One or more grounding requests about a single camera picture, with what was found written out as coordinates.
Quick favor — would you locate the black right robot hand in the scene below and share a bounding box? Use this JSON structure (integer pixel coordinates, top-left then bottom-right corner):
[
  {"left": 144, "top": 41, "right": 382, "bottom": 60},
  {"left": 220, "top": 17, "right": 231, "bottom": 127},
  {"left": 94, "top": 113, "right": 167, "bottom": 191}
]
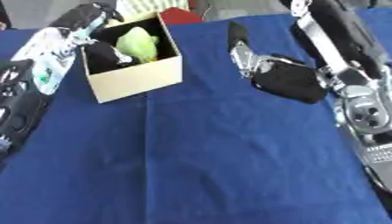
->
[{"left": 225, "top": 0, "right": 389, "bottom": 105}]

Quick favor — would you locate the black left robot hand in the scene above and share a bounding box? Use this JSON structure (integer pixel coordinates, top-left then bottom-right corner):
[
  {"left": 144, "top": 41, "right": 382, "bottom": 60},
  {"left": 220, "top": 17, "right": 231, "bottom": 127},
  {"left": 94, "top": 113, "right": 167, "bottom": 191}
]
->
[{"left": 49, "top": 2, "right": 137, "bottom": 74}]

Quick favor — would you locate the tan cardboard box black inside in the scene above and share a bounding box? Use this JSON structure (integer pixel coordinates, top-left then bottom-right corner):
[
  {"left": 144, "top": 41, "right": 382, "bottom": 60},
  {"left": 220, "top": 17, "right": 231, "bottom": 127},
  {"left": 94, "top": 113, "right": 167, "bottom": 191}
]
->
[{"left": 80, "top": 11, "right": 186, "bottom": 104}]

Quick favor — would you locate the light green soft toy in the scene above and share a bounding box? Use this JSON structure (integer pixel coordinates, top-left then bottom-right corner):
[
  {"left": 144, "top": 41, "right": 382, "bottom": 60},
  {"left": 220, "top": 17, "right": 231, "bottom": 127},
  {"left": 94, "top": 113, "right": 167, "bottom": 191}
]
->
[{"left": 115, "top": 26, "right": 161, "bottom": 64}]

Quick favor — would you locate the white striped object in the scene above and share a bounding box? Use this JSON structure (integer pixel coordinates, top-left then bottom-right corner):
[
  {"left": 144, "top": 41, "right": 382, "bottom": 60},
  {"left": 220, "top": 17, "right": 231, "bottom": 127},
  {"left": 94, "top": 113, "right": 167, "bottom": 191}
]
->
[{"left": 115, "top": 0, "right": 192, "bottom": 16}]

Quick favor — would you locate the red object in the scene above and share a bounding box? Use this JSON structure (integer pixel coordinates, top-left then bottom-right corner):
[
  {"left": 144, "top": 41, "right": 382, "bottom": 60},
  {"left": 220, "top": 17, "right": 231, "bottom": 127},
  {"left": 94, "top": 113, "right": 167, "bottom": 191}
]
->
[{"left": 159, "top": 7, "right": 206, "bottom": 26}]

